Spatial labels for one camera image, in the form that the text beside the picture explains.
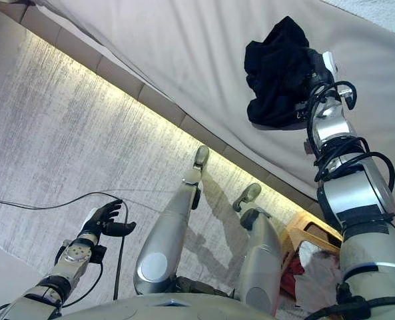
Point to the grey streaked area rug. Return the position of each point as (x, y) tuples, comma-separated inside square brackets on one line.
[(67, 133)]

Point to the silver left robot leg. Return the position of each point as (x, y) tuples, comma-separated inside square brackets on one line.
[(165, 233)]

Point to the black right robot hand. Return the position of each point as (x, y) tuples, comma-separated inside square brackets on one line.
[(325, 71)]

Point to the black garment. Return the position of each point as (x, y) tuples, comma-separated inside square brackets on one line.
[(273, 73)]

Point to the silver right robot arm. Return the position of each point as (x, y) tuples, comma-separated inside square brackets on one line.
[(360, 200)]

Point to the red garment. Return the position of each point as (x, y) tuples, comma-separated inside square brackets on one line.
[(288, 276)]

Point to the grey robot torso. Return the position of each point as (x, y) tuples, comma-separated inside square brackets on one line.
[(150, 308)]

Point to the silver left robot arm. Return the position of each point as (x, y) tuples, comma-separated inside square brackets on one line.
[(74, 256)]

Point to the white garment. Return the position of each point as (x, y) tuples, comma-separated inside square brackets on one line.
[(317, 276)]

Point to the white duvet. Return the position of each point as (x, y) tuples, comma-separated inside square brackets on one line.
[(383, 13)]

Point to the silver right robot leg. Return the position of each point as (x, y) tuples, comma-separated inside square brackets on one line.
[(262, 253)]

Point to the rectangular wooden basket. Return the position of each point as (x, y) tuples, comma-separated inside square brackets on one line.
[(295, 233)]

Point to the beige upholstered bed frame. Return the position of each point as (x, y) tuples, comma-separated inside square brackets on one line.
[(157, 100)]

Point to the silver robot leg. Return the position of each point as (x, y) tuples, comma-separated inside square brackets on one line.
[(262, 253), (165, 233)]

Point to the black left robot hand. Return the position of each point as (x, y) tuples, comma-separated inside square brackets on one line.
[(104, 220)]

